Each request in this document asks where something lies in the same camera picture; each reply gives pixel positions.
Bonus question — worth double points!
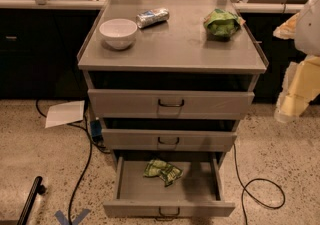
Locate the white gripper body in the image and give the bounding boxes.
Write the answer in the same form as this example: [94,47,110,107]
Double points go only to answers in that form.
[274,62,298,123]

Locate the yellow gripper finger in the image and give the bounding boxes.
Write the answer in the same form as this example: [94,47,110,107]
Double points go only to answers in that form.
[273,13,299,40]
[281,56,320,117]

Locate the green jalapeno chip bag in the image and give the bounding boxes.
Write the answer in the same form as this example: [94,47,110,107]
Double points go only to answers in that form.
[143,159,183,187]

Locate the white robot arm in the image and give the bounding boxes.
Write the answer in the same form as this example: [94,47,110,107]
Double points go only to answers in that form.
[273,0,320,123]

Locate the crumpled green chip bag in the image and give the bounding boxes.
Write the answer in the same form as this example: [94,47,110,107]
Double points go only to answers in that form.
[203,8,245,38]

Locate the grey bottom drawer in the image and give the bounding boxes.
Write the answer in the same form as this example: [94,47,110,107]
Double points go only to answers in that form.
[104,151,235,219]

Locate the grey drawer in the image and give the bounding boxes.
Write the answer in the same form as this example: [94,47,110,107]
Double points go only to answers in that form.
[88,89,254,120]
[102,129,236,152]
[104,151,235,219]

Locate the grey drawer cabinet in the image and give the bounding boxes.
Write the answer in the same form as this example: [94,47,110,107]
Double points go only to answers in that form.
[76,0,270,170]

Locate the grey middle drawer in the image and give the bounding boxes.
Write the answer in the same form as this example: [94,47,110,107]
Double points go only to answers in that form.
[102,129,236,152]

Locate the grey top drawer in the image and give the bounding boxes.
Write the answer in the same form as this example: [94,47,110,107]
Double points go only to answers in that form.
[88,89,254,120]

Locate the dark counter cabinets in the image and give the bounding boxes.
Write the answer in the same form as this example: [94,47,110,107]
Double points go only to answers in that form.
[0,8,305,103]

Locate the crushed silver blue can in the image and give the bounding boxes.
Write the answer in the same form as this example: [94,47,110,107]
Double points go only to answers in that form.
[136,8,170,29]

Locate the white ceramic bowl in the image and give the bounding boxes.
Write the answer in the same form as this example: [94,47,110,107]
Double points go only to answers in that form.
[99,19,138,50]

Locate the blue power box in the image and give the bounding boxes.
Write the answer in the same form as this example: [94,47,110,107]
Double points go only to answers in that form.
[90,120,102,138]

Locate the white paper sheet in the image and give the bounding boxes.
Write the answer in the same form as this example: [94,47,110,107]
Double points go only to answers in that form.
[45,100,85,128]

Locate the blue tape cross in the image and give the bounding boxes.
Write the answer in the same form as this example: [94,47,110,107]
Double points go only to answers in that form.
[54,208,92,225]

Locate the black cable on right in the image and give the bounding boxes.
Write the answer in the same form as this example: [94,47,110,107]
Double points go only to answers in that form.
[232,143,287,225]

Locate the black cable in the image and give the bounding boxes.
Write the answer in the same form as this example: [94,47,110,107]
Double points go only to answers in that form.
[232,143,287,225]
[35,99,111,225]

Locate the black cable on left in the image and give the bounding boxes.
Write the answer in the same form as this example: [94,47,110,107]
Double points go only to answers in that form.
[35,99,111,225]

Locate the black bar handle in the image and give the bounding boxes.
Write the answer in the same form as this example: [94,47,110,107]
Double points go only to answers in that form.
[16,176,46,225]

